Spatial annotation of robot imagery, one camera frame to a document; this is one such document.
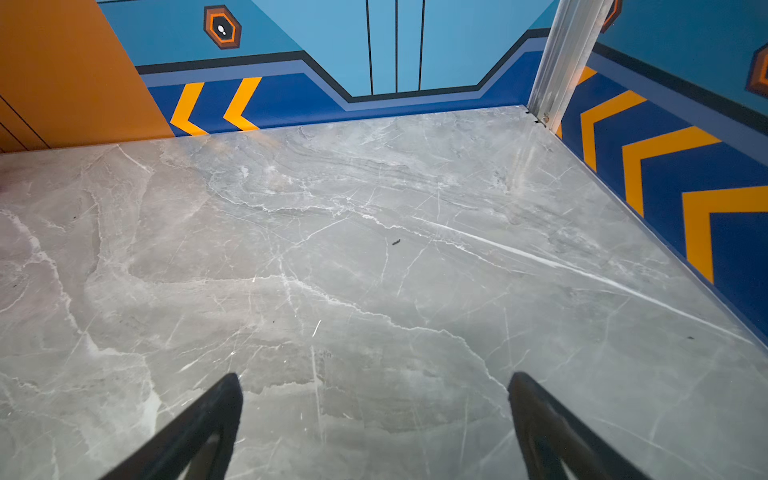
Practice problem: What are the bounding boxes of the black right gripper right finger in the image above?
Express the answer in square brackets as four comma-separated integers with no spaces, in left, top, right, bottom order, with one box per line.
[508,371,647,479]

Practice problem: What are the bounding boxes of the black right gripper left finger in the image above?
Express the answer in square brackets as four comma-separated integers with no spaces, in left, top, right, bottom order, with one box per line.
[104,373,243,479]

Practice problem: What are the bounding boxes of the aluminium corner post right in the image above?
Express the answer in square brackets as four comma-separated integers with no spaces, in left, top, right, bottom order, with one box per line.
[527,0,613,132]

